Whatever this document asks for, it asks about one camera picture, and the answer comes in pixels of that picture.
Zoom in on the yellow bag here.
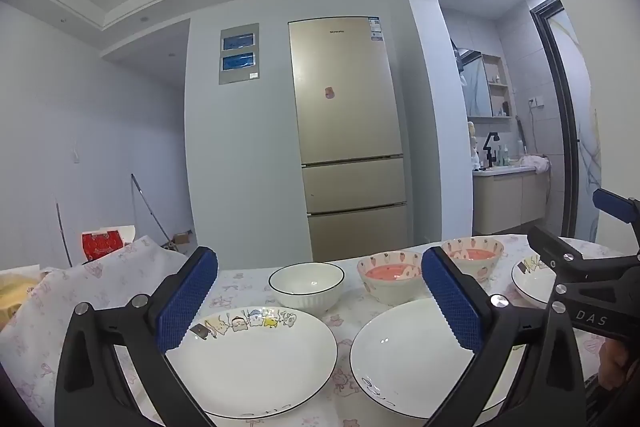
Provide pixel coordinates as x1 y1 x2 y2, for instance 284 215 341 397
0 264 51 333

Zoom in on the metal mop pole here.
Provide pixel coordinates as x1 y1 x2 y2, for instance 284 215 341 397
131 173 173 248

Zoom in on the black door frame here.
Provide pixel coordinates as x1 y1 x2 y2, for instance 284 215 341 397
529 0 588 240

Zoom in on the bathroom mirror cabinet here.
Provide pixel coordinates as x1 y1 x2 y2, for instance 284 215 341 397
450 39 515 120

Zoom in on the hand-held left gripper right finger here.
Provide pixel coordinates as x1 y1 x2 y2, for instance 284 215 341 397
421 248 587 427

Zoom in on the white black-rimmed plate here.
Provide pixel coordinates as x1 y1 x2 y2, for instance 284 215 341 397
349 297 526 423

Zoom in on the blonde doll figurine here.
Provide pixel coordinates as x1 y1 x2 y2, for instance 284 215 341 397
467 121 481 168

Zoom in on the grey electrical panel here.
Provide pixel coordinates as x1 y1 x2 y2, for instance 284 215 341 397
218 23 262 86

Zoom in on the white and pink cloth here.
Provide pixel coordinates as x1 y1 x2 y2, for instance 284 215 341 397
522 154 551 174

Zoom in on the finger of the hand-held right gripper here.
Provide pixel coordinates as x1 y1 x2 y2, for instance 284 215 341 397
592 188 640 225
527 226 640 293

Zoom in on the black faucet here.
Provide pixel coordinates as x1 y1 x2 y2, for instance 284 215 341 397
481 132 502 168

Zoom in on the pink strawberry bowl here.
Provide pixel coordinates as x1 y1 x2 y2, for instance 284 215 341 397
356 251 426 306
441 236 505 283

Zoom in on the beige vanity cabinet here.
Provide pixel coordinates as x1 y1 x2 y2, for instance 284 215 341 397
472 164 548 238

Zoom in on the red and white box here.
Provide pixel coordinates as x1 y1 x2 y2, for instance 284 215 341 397
81 227 137 263

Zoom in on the patterned frosted glass door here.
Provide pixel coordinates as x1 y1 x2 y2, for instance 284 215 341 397
547 9 608 243

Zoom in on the gold refrigerator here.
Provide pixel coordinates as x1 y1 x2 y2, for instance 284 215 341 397
287 14 408 263

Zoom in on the cartoon print plate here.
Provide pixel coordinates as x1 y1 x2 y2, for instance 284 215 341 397
165 307 339 420
511 256 557 308

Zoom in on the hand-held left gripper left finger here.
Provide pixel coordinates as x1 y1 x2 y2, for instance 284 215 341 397
54 246 221 427

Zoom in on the white ribbed bowl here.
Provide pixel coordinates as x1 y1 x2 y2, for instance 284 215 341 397
268 262 346 314

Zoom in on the person's right hand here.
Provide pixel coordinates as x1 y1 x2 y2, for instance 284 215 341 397
597 339 636 390

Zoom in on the thin dark pole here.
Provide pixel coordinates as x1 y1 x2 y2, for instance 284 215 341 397
55 202 73 268

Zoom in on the pink printed tablecloth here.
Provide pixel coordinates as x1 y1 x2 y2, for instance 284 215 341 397
0 233 626 427

